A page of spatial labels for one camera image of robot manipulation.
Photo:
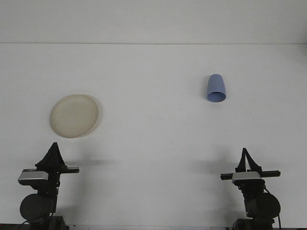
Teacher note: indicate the pale blue cup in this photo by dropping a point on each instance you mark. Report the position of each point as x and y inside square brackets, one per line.
[216, 87]

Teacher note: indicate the pale round plate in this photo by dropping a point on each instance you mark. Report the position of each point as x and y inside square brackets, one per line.
[74, 116]

